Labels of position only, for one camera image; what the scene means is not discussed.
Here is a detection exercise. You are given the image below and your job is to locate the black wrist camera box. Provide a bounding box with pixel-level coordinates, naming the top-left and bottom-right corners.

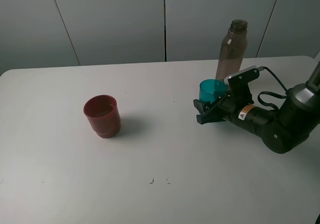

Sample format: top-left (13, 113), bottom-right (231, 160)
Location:
top-left (224, 65), bottom-right (260, 104)

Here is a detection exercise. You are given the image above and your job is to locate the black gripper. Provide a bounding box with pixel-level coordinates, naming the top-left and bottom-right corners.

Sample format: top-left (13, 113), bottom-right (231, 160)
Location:
top-left (193, 95), bottom-right (250, 124)

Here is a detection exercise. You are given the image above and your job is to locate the red plastic cup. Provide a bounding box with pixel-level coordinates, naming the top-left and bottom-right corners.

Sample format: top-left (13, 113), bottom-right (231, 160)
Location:
top-left (83, 95), bottom-right (121, 138)

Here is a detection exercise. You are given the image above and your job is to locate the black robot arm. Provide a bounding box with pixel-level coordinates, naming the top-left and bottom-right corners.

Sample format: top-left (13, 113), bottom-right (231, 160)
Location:
top-left (193, 66), bottom-right (320, 154)

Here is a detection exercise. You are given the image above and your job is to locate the brown transparent water bottle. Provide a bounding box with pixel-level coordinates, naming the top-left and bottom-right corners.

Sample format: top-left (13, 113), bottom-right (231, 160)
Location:
top-left (215, 19), bottom-right (248, 80)

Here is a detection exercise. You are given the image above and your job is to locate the teal transparent plastic cup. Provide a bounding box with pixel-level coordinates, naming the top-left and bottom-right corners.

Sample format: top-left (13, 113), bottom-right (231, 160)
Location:
top-left (199, 79), bottom-right (228, 104)

